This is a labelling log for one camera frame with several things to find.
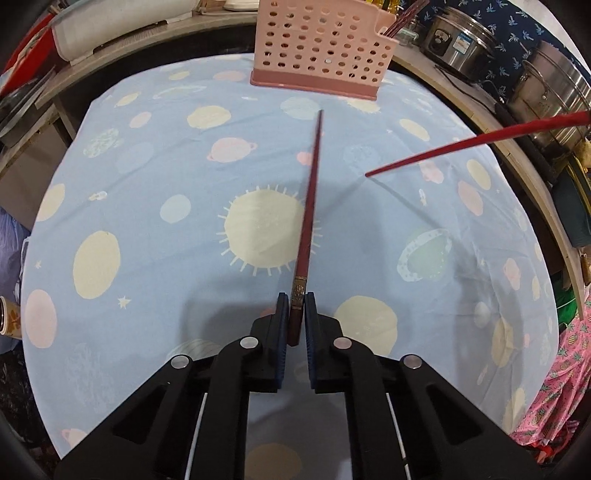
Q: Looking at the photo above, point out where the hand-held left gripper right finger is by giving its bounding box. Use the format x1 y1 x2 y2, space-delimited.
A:
304 293 541 480

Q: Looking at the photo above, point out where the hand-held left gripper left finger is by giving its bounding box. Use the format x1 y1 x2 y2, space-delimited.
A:
54 293 289 480

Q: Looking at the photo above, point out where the pink perforated utensil holder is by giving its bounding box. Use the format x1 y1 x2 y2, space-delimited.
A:
249 0 400 101

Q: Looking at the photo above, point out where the pink pineapple print cloth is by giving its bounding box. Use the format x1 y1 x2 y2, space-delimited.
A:
510 286 591 462

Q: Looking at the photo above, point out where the green cloth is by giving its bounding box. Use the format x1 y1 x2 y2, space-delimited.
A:
556 277 585 324

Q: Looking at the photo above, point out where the orange drink can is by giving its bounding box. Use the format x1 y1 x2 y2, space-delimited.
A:
0 295 23 341

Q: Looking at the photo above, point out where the black induction cooktop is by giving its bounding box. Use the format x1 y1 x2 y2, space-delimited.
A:
494 99 568 181

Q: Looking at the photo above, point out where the yellow bowl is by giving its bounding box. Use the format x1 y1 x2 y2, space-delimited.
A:
566 157 591 195

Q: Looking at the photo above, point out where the steel rice cooker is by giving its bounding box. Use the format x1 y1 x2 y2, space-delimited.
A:
422 7 499 84

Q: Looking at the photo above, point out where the pale blue dish drainer box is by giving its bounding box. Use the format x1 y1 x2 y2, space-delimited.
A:
51 0 204 65

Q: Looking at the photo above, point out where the steel steamer pot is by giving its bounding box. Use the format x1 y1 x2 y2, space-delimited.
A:
505 39 591 151

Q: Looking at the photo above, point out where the black frying pan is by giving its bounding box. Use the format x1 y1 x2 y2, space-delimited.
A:
0 69 58 148

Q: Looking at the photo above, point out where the navy leaf print cloth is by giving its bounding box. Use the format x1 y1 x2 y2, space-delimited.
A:
418 0 591 93

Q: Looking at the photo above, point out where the red plastic basin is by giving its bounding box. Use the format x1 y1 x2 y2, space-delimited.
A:
0 25 56 84

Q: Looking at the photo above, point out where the black power cable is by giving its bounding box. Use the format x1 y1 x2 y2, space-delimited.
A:
434 65 513 121

